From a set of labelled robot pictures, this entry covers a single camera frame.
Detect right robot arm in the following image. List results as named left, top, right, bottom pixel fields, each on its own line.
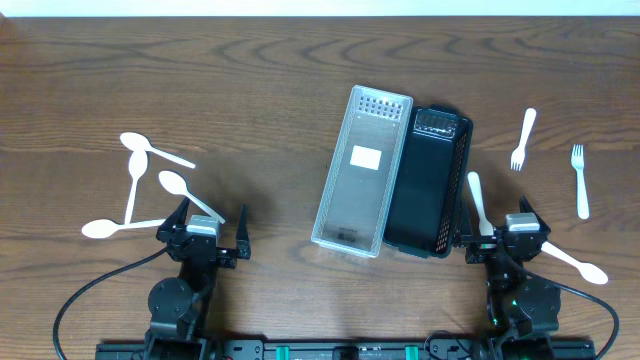
left=453, top=198, right=561, bottom=359

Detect right black cable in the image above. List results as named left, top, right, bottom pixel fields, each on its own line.
left=504, top=249, right=621, bottom=360

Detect white fork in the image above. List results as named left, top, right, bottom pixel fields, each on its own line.
left=571, top=144, right=590, bottom=220
left=510, top=108, right=537, bottom=171
left=467, top=172, right=494, bottom=236

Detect white label sticker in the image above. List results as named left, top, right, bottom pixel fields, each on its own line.
left=349, top=145, right=382, bottom=171

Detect black cable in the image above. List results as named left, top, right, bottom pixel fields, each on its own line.
left=504, top=249, right=621, bottom=360
left=52, top=245, right=171, bottom=360

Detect black plastic basket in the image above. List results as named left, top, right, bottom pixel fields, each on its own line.
left=383, top=105, right=473, bottom=258

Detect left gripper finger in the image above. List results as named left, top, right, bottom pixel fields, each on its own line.
left=158, top=198, right=190, bottom=231
left=236, top=204, right=251, bottom=260

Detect white spoon vertical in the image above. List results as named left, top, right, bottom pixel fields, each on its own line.
left=124, top=150, right=148, bottom=224

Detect clear plastic basket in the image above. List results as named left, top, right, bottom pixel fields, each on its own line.
left=311, top=85, right=413, bottom=258

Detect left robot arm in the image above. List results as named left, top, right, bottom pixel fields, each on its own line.
left=142, top=199, right=251, bottom=360

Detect white spoon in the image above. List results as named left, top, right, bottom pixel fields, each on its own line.
left=81, top=219, right=164, bottom=239
left=541, top=241, right=609, bottom=285
left=158, top=170, right=226, bottom=224
left=120, top=132, right=196, bottom=169

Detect left black cable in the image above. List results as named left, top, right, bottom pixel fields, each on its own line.
left=52, top=245, right=171, bottom=360

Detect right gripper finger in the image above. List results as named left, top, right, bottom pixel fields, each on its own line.
left=519, top=196, right=550, bottom=233
left=456, top=198, right=472, bottom=239

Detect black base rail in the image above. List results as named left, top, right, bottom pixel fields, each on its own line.
left=95, top=337, right=596, bottom=360

